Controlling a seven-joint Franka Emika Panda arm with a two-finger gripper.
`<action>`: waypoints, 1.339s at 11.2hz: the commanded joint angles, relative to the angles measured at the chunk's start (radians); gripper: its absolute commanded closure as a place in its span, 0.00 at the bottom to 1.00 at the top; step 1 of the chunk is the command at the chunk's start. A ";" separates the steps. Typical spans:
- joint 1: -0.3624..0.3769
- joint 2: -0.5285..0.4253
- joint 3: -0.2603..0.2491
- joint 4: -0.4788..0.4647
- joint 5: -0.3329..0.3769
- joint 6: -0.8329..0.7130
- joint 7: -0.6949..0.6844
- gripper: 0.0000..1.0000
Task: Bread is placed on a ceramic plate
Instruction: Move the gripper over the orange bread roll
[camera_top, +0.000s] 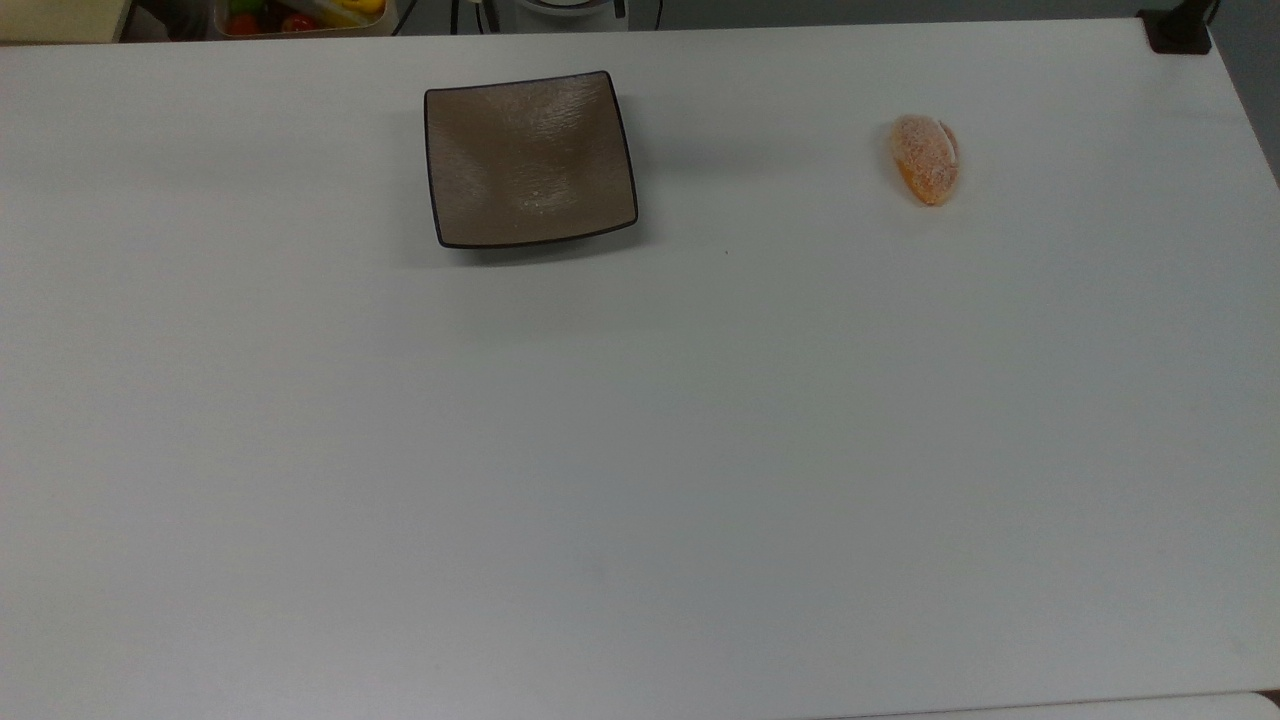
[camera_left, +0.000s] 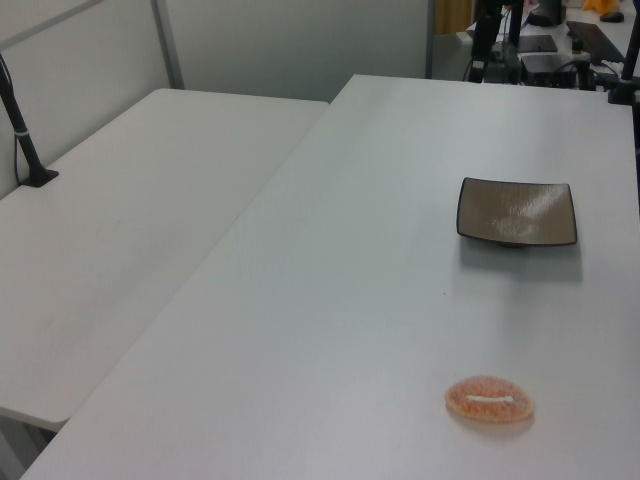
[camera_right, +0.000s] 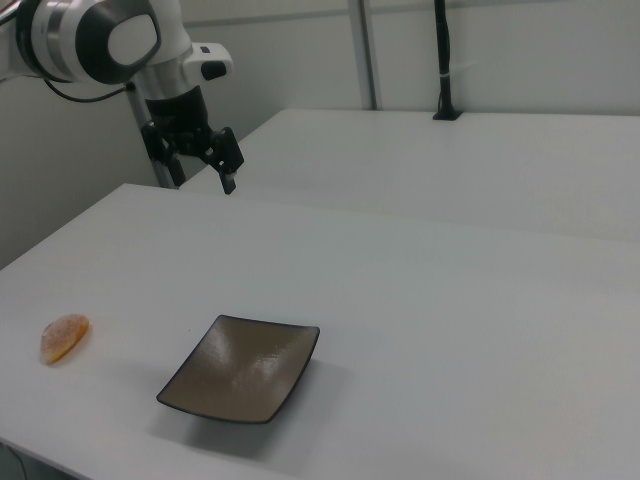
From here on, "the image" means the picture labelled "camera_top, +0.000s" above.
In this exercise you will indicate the sugar-dusted orange bread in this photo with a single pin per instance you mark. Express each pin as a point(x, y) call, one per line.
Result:
point(924, 158)

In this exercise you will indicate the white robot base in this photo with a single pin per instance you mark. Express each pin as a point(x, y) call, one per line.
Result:
point(570, 8)

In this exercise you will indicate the brown square ceramic plate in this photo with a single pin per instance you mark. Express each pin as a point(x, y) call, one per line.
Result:
point(530, 160)

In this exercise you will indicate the yellow toy fruit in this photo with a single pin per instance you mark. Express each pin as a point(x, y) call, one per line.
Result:
point(360, 6)

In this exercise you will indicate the clear plastic box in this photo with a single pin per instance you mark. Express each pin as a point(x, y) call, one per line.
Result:
point(300, 28)

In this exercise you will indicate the red toy tomato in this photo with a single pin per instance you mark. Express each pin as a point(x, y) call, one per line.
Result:
point(243, 24)

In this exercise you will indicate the black table clamp mount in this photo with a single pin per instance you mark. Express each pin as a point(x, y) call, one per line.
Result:
point(1178, 32)

